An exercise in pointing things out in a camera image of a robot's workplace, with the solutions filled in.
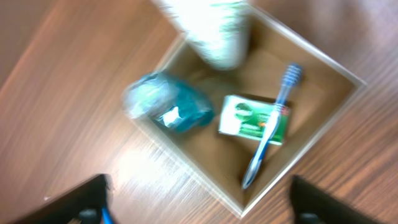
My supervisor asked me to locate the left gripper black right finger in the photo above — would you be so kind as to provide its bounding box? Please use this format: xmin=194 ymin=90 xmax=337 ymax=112
xmin=289 ymin=175 xmax=379 ymax=224

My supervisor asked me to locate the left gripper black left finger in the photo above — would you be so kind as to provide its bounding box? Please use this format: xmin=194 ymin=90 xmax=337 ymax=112
xmin=12 ymin=174 xmax=112 ymax=224

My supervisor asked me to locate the green white soap packet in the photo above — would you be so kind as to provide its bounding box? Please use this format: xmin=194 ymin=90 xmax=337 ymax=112
xmin=218 ymin=95 xmax=273 ymax=141

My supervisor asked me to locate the blue mouthwash bottle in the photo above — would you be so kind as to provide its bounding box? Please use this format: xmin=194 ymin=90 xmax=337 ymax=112
xmin=122 ymin=71 xmax=215 ymax=132

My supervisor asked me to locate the blue white toothbrush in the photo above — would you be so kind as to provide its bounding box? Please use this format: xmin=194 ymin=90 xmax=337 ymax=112
xmin=242 ymin=63 xmax=302 ymax=190

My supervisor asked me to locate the white lotion tube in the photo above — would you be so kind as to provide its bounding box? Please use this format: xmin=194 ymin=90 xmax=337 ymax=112
xmin=153 ymin=0 xmax=249 ymax=70

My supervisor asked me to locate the white cardboard box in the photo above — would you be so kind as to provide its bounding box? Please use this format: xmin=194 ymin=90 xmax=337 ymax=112
xmin=139 ymin=7 xmax=364 ymax=218

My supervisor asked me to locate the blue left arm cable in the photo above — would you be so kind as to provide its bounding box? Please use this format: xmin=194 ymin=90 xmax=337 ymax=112
xmin=101 ymin=207 xmax=114 ymax=224

